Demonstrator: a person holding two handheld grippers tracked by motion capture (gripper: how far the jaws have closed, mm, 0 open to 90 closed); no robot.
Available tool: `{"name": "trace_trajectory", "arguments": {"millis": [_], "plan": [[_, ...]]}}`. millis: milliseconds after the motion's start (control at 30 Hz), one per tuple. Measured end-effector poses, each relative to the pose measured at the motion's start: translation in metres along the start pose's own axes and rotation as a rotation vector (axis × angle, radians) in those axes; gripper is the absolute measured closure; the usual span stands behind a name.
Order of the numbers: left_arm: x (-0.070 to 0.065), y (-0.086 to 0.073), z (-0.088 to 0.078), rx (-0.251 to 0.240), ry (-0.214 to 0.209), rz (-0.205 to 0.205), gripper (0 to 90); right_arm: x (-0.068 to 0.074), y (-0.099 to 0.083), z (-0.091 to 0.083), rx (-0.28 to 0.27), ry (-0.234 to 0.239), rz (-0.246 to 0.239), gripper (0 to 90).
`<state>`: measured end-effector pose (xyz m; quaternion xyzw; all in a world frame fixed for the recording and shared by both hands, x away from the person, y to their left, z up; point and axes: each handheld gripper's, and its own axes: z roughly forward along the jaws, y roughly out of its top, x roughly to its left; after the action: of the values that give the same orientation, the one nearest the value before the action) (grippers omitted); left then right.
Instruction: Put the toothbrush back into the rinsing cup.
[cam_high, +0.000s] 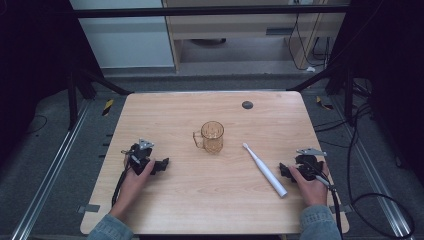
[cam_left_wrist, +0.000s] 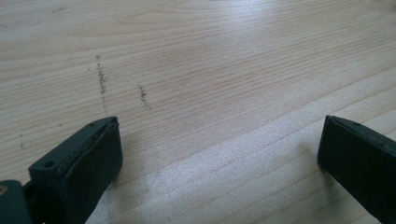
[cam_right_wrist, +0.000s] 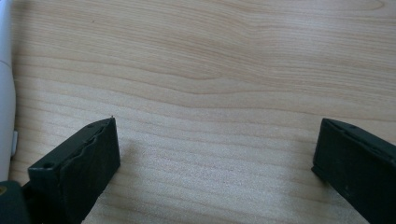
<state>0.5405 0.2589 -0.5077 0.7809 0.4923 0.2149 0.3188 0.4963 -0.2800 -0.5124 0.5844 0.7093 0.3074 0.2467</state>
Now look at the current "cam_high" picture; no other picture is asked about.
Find light wooden desk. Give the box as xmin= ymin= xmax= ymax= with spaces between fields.
xmin=161 ymin=0 xmax=352 ymax=73

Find person's left hand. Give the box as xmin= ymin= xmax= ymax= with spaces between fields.
xmin=109 ymin=160 xmax=156 ymax=222

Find person's right hand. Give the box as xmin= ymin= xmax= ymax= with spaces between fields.
xmin=288 ymin=164 xmax=331 ymax=208

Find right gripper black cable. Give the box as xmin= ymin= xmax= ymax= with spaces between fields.
xmin=303 ymin=159 xmax=345 ymax=240

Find metal floor rail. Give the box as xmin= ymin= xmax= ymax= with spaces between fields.
xmin=329 ymin=96 xmax=415 ymax=240
xmin=9 ymin=99 xmax=92 ymax=240

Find white electric toothbrush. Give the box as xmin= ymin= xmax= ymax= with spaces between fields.
xmin=241 ymin=142 xmax=289 ymax=199

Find thin black floor cable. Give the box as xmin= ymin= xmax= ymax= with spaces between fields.
xmin=25 ymin=114 xmax=48 ymax=136

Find yellow black striped tape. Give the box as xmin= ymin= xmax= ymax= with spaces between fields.
xmin=101 ymin=98 xmax=115 ymax=117
xmin=315 ymin=95 xmax=335 ymax=111

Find grey table edge bracket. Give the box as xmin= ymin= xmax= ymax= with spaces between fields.
xmin=329 ymin=203 xmax=354 ymax=215
xmin=76 ymin=203 xmax=101 ymax=215

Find black metal stand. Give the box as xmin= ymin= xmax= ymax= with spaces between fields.
xmin=286 ymin=62 xmax=357 ymax=127
xmin=65 ymin=67 xmax=135 ymax=132

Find black curtain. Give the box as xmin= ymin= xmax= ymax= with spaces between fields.
xmin=327 ymin=0 xmax=424 ymax=186
xmin=0 ymin=0 xmax=105 ymax=164

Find black looped floor cable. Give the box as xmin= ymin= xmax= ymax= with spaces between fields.
xmin=345 ymin=102 xmax=416 ymax=240

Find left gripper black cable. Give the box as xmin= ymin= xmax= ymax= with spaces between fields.
xmin=110 ymin=149 xmax=133 ymax=208

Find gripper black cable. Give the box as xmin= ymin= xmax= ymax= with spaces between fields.
xmin=110 ymin=149 xmax=133 ymax=208
xmin=303 ymin=159 xmax=345 ymax=240

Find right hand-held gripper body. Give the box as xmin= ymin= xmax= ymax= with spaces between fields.
xmin=294 ymin=147 xmax=328 ymax=183

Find black hanging desk cables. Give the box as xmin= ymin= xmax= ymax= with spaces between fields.
xmin=287 ymin=12 xmax=332 ymax=72

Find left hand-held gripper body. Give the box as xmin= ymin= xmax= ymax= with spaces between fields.
xmin=121 ymin=137 xmax=156 ymax=176

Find white cabinet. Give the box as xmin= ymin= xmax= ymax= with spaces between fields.
xmin=68 ymin=0 xmax=176 ymax=70

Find amber glass mug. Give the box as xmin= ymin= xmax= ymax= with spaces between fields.
xmin=192 ymin=120 xmax=226 ymax=155

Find black horizontal frame bar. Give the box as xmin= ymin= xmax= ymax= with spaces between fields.
xmin=71 ymin=4 xmax=350 ymax=19

